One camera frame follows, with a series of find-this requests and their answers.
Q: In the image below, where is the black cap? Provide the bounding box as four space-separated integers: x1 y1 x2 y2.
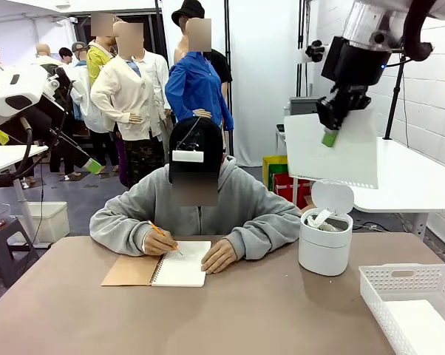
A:
168 117 224 184

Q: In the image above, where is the grey equipment box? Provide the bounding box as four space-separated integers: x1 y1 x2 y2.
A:
288 96 322 116

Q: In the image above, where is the person's right hand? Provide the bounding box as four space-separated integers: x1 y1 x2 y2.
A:
141 227 180 257

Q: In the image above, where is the orange pencil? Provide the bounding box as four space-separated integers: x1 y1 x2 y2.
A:
147 220 183 256

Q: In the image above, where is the crumpled white paper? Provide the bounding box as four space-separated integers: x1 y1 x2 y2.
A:
306 209 344 233

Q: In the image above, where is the bald mannequin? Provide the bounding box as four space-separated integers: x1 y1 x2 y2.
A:
35 43 64 70

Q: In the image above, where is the black backdrop pole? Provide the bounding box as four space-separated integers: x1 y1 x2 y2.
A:
224 0 234 156

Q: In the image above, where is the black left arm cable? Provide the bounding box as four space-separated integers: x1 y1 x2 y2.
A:
0 116 33 189

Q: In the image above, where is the person's left hand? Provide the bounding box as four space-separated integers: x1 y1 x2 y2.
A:
200 238 238 275

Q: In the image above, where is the white perforated plastic basket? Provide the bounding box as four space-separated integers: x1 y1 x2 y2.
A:
358 263 445 355

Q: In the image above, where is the yellow shirt mannequin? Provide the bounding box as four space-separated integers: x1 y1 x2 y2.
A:
86 10 117 88

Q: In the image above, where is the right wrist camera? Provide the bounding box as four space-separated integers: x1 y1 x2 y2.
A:
296 38 333 66

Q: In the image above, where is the person's right forearm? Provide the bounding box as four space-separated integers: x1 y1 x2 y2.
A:
89 210 152 257

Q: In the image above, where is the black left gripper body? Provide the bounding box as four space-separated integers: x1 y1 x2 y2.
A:
2 96 67 146

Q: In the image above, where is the blue shirt mannequin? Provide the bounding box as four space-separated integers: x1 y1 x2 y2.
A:
165 16 234 156

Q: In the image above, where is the person's left forearm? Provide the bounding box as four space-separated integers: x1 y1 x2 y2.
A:
228 217 302 260

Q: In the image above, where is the large white table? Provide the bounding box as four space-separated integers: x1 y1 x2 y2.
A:
351 136 445 243

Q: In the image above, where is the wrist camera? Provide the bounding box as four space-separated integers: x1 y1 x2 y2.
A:
296 38 333 66
41 66 75 112

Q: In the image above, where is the white storage box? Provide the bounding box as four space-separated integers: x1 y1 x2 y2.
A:
12 201 71 246

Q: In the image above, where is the cream cardigan mannequin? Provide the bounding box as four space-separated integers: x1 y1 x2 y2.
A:
90 20 171 188

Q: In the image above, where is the black bucket hat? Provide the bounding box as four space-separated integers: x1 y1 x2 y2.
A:
171 0 205 27

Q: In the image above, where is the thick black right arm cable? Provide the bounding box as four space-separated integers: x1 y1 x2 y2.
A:
402 0 436 62

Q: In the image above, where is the black haired person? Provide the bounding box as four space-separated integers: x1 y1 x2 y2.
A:
58 47 74 67

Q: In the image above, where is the spiral notebook brown cover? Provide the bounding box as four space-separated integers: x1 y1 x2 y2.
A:
101 240 212 288

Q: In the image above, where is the black tee mannequin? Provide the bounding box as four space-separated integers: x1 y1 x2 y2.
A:
173 27 234 112

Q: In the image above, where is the grey plastic stool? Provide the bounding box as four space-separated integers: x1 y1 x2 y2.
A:
0 217 39 289

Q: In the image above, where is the small white side table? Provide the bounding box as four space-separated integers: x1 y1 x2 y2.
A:
276 124 292 156

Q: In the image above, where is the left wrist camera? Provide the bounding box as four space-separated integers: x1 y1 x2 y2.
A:
41 66 75 112

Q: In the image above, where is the black tripod stand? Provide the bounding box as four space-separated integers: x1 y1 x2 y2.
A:
383 53 407 141

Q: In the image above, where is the capped white shirt mannequin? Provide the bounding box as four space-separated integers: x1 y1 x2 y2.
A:
69 41 116 175

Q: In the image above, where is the white lidded trash bin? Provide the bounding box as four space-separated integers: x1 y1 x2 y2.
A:
298 180 355 277

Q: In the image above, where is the white height-adjustable table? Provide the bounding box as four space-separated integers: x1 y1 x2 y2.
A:
0 143 49 247

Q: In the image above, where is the white head camera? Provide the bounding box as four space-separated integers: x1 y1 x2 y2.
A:
171 149 204 163

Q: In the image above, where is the person in grey hoodie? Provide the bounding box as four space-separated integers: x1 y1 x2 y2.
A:
89 155 302 260

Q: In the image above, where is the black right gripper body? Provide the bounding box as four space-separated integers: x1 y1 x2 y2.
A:
320 35 393 88

